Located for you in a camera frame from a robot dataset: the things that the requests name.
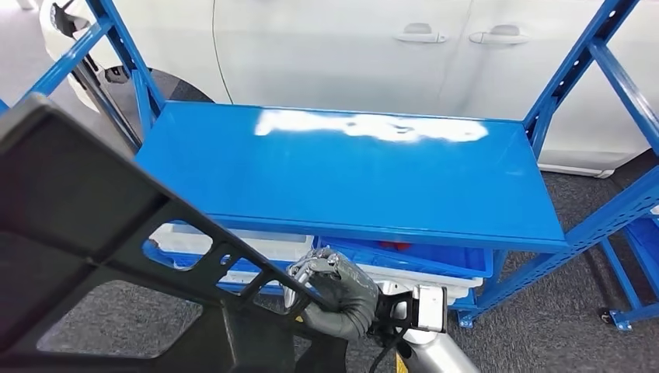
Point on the red plastic part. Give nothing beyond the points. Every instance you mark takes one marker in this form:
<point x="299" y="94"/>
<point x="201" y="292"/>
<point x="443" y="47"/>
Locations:
<point x="395" y="245"/>

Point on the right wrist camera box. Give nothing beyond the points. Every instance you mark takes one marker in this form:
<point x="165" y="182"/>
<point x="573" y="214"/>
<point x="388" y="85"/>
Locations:
<point x="430" y="309"/>

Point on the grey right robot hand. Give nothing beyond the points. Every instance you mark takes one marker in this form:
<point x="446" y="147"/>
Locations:
<point x="345" y="298"/>

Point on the blue metal shelf rack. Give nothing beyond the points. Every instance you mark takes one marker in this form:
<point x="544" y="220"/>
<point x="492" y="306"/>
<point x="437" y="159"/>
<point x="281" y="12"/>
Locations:
<point x="360" y="180"/>
<point x="638" y="315"/>

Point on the white car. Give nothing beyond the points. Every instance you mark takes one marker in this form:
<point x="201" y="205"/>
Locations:
<point x="334" y="56"/>

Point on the grey metal pole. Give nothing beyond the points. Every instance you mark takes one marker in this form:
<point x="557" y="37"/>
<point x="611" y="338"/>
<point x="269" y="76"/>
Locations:
<point x="105" y="103"/>

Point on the black plastic plate bracket part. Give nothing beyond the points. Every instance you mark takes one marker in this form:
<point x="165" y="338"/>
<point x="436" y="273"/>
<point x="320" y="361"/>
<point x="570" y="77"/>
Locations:
<point x="62" y="195"/>

